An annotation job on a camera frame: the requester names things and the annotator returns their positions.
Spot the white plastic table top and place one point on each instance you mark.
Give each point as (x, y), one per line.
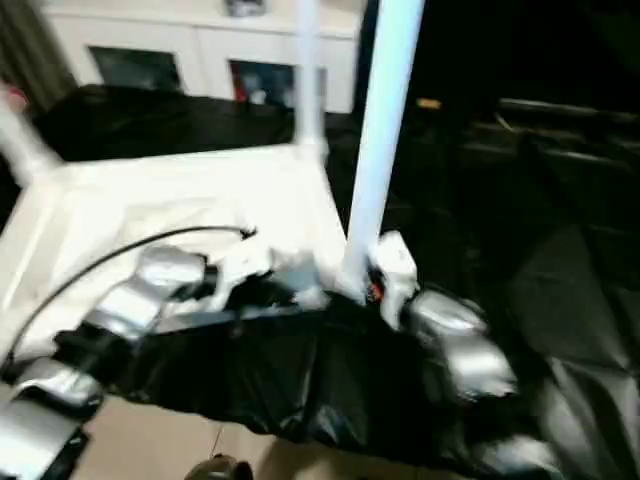
(175, 190)

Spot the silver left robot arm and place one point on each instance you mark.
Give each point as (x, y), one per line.
(135, 295)

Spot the black shiny mat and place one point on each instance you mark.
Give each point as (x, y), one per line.
(325, 380)

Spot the grey robot foot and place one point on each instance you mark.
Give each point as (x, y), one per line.
(217, 467)

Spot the white cabinet with glass doors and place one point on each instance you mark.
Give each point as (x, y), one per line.
(190, 40)

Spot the black flat bar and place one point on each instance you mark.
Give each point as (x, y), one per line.
(575, 110)

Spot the black cabinet with gold label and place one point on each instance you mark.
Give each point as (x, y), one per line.
(525, 45)

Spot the black silver wrapped bundle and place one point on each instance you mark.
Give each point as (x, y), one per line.
(245, 7)

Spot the red clothes hangers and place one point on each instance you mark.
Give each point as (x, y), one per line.
(11, 96)

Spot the grey curtain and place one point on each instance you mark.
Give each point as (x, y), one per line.
(35, 45)

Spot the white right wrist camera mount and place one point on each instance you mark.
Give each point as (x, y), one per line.
(397, 265)

